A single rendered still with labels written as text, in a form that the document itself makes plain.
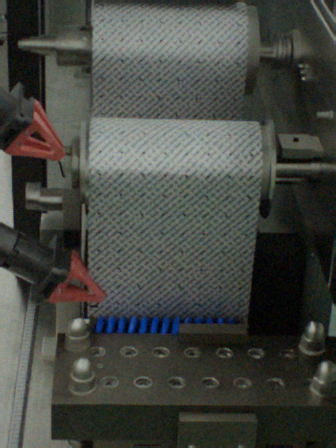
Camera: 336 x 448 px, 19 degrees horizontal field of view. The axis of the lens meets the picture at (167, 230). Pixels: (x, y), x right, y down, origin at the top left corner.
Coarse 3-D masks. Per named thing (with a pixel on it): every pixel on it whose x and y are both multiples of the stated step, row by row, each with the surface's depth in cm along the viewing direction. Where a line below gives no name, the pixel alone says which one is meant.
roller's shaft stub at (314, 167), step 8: (280, 160) 143; (288, 160) 143; (296, 160) 143; (304, 160) 143; (312, 160) 142; (280, 168) 142; (288, 168) 142; (296, 168) 142; (304, 168) 143; (312, 168) 142; (320, 168) 142; (280, 176) 143; (288, 176) 143; (296, 176) 143; (304, 176) 143; (312, 176) 142
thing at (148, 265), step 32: (96, 224) 140; (128, 224) 140; (160, 224) 140; (192, 224) 141; (224, 224) 141; (256, 224) 141; (96, 256) 142; (128, 256) 143; (160, 256) 143; (192, 256) 143; (224, 256) 143; (128, 288) 145; (160, 288) 145; (192, 288) 146; (224, 288) 146; (96, 320) 148; (128, 320) 148
